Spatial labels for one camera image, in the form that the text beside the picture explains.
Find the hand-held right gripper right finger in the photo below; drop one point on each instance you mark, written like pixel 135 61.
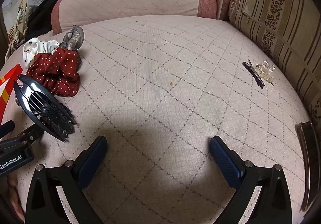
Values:
pixel 225 163

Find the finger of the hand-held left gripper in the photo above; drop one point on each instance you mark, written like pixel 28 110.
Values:
pixel 31 134
pixel 6 128

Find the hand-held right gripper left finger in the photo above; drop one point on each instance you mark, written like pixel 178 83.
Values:
pixel 92 161

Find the large black hair claw clip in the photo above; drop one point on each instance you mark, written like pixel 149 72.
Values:
pixel 32 93

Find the red box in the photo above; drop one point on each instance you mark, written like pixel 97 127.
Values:
pixel 8 80

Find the red polka-dot scrunchie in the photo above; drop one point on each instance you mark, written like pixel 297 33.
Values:
pixel 59 70

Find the brown wooden armrest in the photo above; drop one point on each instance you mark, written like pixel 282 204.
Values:
pixel 307 158

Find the white polka-dot scrunchie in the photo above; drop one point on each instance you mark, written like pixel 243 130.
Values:
pixel 33 47

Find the black barrette hair clip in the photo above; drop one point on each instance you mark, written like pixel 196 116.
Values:
pixel 255 75

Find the clear plastic hair claw clip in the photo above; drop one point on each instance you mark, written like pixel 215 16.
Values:
pixel 266 73

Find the grey sheer scrunchie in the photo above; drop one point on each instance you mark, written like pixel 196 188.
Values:
pixel 74 37

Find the tiger print blanket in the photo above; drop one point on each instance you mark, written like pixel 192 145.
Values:
pixel 21 20

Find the pink quilted sofa seat cushion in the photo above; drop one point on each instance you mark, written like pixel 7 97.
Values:
pixel 160 63

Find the black cloth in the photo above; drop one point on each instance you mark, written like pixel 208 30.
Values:
pixel 45 10

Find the striped floral cushion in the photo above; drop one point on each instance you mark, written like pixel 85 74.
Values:
pixel 275 25

